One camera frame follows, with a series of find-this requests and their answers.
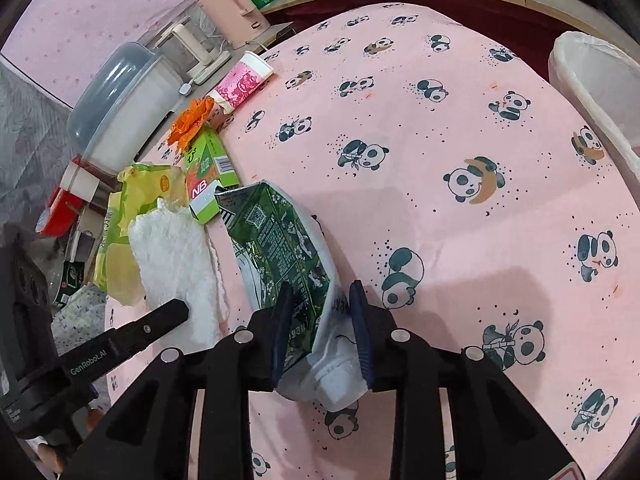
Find pink electric kettle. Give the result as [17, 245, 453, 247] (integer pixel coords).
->
[196, 0, 271, 46]

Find white glass kettle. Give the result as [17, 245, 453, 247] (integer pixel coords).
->
[152, 15, 233, 86]

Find white lined trash bin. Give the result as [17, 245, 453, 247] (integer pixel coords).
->
[547, 31, 640, 183]

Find pink panda tablecloth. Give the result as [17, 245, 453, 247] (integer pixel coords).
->
[102, 2, 640, 480]

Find small orange plastic bag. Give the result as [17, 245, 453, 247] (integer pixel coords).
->
[167, 97, 216, 151]

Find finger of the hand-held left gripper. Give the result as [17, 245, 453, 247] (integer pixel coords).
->
[55, 299, 191, 383]

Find pink dotted curtain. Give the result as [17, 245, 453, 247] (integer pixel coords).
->
[0, 0, 241, 108]

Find pink paper cup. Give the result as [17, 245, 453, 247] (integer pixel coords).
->
[206, 51, 275, 113]

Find green white printed packet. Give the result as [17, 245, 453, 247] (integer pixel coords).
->
[214, 180, 368, 411]

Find white paper towel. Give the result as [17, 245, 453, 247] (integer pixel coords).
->
[127, 199, 232, 351]

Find grey patterned curtain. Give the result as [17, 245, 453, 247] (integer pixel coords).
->
[0, 57, 73, 226]

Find green red carton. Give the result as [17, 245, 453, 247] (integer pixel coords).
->
[184, 125, 243, 225]

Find red basin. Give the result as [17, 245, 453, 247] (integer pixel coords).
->
[37, 185, 83, 238]

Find yellow green snack packet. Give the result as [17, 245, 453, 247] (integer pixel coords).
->
[94, 162, 190, 307]

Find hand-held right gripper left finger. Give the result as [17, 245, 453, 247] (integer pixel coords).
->
[72, 281, 301, 480]

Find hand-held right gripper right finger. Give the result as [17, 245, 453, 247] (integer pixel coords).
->
[349, 280, 586, 480]

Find white dish box clear lid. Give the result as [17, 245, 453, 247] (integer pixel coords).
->
[66, 42, 187, 171]

